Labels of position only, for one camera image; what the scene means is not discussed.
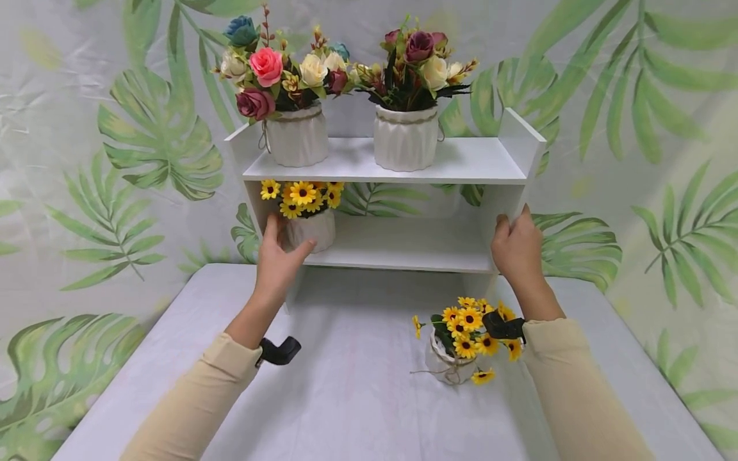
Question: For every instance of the person's right hand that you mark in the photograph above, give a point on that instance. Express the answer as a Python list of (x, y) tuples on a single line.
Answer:
[(519, 253)]

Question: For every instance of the person's left hand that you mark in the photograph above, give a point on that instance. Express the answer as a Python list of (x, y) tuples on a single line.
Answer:
[(275, 269)]

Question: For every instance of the person's left thumb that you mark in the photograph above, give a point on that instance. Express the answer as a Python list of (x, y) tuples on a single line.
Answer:
[(301, 249)]

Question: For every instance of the person's left index finger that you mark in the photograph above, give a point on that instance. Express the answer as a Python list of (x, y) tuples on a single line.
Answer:
[(271, 229)]

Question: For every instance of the person's right thumb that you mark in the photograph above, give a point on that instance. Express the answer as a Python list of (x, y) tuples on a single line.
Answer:
[(502, 227)]

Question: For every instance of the person's right index finger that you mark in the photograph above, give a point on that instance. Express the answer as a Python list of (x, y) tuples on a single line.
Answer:
[(527, 214)]

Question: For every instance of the white two-tier wooden shelf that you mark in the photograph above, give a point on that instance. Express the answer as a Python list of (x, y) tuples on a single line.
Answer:
[(403, 246)]

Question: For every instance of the person's right forearm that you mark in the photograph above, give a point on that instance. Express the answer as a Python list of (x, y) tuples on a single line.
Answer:
[(576, 390)]

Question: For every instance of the person's left forearm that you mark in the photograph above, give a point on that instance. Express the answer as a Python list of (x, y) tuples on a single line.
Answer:
[(202, 397)]

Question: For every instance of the white pot with yellow sunflowers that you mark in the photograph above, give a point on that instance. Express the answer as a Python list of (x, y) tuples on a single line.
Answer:
[(447, 365), (314, 232)]

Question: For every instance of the white pot with mixed roses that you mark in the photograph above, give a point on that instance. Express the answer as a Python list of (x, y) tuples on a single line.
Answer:
[(297, 137)]

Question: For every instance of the black wrist band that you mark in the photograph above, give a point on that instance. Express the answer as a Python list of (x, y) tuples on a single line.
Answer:
[(503, 328), (279, 351)]

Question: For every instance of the white pot with purple roses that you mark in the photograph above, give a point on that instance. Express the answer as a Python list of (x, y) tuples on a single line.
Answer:
[(405, 141)]

